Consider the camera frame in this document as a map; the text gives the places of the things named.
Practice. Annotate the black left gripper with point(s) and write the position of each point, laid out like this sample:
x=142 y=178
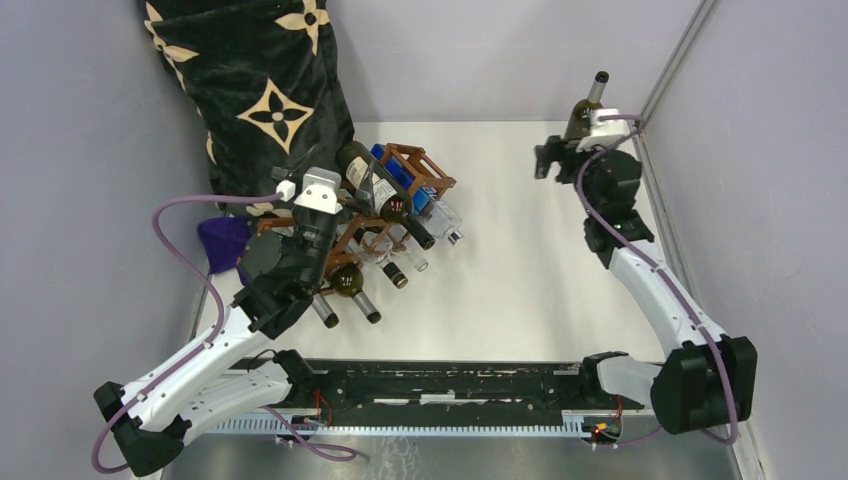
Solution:
x=281 y=173

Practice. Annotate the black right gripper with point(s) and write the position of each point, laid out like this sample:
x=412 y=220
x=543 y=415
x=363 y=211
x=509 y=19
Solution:
x=558 y=149

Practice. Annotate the green wine bottle black cap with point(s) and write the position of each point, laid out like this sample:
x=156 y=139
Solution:
x=382 y=193

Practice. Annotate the brown wooden wine rack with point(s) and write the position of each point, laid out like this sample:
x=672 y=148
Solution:
x=421 y=183

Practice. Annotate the tall clear glass bottle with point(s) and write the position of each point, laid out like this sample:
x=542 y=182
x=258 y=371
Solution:
x=394 y=245

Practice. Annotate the blue square vodka bottle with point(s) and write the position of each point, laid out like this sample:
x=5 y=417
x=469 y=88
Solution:
x=426 y=183

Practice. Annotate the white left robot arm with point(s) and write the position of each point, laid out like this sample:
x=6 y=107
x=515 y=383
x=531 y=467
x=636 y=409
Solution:
x=153 y=418

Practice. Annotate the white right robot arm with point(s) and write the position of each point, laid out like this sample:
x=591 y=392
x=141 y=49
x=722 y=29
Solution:
x=707 y=377

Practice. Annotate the green wine bottle grey cap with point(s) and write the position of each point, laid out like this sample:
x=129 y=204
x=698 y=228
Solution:
x=579 y=122

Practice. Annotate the purple cloth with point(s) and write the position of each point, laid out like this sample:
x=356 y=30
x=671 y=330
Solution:
x=224 y=240

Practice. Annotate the black floral plush blanket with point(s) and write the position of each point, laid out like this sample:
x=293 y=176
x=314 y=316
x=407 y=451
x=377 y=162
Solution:
x=263 y=76

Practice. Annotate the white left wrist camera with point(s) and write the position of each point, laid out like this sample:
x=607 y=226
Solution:
x=320 y=191

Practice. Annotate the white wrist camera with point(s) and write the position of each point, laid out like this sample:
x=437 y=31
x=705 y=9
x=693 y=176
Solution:
x=320 y=191
x=603 y=130

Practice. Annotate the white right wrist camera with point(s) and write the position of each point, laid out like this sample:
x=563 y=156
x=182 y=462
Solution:
x=603 y=130

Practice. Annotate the grey aluminium wall rail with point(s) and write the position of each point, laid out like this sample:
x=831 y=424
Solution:
x=698 y=21

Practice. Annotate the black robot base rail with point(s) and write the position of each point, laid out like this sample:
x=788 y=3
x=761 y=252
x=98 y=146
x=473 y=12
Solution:
x=429 y=394

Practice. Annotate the grey slotted cable duct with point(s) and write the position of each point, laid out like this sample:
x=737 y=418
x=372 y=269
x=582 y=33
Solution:
x=264 y=423

